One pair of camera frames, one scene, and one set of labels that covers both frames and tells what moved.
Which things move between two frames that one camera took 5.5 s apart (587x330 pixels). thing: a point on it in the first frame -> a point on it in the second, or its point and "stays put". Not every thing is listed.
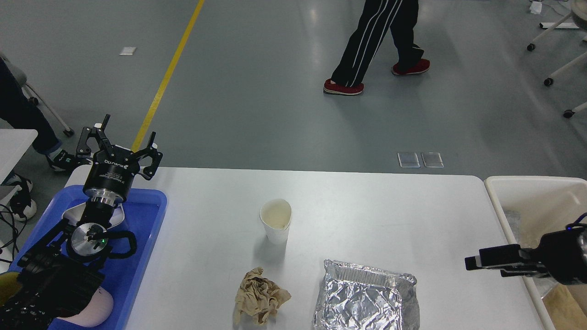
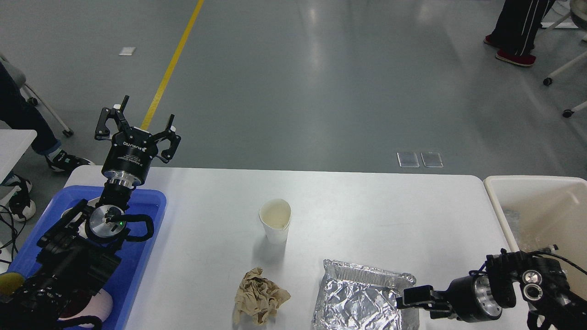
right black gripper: x=563 y=255 -> x=470 y=299
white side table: x=13 y=143 stays put
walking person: x=377 y=17 -> x=515 y=31
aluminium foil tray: x=353 y=297 stays put
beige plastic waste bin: x=530 y=206 stays put
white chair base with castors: x=578 y=12 stays put
